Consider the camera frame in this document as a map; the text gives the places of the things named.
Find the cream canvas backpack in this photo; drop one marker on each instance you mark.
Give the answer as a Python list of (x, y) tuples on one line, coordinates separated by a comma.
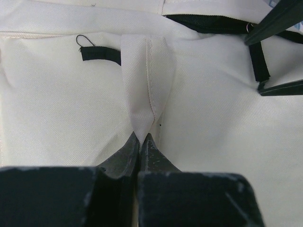
[(77, 77)]

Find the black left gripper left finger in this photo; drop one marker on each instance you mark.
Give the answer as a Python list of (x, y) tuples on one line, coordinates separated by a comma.
[(56, 196)]

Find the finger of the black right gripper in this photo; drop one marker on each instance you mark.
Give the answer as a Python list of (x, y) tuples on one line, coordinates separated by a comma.
[(294, 88), (284, 15)]

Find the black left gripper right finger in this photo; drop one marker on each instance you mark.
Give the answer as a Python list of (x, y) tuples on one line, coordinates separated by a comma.
[(168, 197)]

